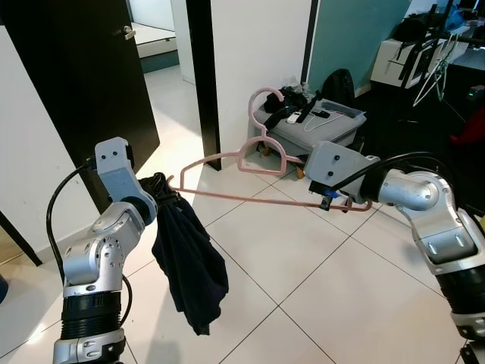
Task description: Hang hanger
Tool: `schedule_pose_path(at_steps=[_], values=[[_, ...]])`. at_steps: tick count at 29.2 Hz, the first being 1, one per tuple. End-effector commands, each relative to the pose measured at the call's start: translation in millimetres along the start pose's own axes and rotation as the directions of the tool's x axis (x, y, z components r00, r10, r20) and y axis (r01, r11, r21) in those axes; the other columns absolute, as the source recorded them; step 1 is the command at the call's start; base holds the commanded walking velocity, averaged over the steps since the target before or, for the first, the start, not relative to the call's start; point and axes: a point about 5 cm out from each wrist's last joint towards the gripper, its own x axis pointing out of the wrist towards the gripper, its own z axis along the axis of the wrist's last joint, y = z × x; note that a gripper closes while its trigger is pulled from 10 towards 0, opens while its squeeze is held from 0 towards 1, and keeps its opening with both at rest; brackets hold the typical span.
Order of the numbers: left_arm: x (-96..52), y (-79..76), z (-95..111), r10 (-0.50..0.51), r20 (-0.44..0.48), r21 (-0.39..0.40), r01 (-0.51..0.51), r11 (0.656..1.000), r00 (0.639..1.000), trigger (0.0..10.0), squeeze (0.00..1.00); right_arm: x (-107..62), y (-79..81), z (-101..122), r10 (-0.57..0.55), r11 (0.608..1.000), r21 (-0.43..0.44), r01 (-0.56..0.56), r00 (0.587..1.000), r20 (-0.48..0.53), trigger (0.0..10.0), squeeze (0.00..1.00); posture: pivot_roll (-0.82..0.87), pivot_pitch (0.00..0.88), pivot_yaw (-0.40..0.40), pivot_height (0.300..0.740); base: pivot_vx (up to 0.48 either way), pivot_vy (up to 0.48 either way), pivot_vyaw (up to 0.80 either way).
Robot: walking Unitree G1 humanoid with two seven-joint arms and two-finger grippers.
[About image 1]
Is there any pink plastic hanger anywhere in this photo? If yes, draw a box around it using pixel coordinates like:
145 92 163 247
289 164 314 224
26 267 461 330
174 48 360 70
167 87 374 212

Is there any black T-shirt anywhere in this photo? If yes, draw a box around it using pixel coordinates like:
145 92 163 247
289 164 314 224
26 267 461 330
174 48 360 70
150 173 230 337

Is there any grey padded ottoman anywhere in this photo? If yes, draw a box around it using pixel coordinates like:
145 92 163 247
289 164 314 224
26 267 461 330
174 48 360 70
254 97 368 179

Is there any black bag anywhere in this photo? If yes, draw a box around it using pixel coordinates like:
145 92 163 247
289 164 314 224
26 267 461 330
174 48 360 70
279 85 328 115

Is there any black backpack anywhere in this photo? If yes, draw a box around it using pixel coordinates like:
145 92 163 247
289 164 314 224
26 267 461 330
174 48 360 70
318 68 355 107

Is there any black door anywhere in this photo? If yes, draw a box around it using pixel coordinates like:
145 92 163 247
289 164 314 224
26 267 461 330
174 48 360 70
0 0 161 215

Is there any white storage box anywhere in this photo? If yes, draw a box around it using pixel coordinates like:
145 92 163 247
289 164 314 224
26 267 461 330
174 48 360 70
370 38 449 89

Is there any black table leg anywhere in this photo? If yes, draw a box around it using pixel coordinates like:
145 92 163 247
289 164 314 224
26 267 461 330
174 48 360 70
0 209 42 268

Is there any red cloth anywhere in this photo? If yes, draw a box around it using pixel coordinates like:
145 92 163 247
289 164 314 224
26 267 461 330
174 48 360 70
451 106 485 149

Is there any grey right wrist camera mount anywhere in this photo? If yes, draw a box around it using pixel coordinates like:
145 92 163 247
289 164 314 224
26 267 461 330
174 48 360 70
306 141 381 199

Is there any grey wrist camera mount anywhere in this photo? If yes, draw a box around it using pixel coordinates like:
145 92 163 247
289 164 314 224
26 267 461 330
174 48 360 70
95 137 142 206
306 141 381 199

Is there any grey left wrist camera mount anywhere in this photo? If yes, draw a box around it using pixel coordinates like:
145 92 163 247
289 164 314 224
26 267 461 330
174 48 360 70
95 137 142 206

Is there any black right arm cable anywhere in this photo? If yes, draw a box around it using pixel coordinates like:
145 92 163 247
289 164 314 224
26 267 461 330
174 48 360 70
332 152 474 221

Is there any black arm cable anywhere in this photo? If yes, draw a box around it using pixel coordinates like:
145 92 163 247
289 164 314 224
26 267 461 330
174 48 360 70
332 152 474 221
47 158 134 328

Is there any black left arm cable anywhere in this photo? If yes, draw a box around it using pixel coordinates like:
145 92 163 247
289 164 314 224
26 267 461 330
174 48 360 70
47 158 134 328

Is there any black door frame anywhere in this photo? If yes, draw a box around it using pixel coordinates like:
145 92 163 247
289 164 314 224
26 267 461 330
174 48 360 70
186 0 223 158

